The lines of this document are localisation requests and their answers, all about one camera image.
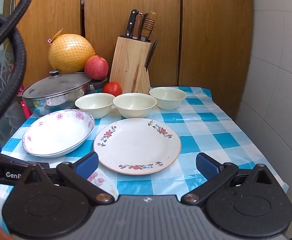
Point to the pomelo in yellow net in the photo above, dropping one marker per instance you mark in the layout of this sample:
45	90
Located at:
68	52

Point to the red apple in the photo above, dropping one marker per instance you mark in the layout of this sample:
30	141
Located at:
96	67

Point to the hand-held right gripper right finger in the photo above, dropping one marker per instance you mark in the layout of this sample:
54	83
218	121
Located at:
206	166

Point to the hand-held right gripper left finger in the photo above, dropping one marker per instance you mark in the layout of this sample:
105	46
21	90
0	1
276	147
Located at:
87	165

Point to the deep plate with pink flowers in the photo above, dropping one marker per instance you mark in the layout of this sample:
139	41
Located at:
58	135

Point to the plate with floral rim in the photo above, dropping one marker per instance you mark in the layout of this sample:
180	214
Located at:
137	146

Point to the white plate with pink flowers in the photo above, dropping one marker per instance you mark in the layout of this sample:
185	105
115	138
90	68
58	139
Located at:
104	182

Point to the red tomato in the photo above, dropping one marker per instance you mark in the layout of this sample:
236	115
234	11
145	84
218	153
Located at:
112	89

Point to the steel pan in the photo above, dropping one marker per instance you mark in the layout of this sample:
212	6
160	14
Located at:
48	105

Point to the wooden knife block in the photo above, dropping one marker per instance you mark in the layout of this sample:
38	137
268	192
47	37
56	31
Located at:
129	65

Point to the glass pan lid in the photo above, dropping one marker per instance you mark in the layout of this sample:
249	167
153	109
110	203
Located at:
55	85

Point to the blue white checkered tablecloth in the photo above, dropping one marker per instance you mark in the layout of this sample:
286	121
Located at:
198	140

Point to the red plastic object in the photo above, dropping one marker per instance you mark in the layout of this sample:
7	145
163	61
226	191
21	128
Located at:
25	105

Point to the cream bowl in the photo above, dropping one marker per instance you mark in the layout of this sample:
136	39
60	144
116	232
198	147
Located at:
134	105
167	97
93	106

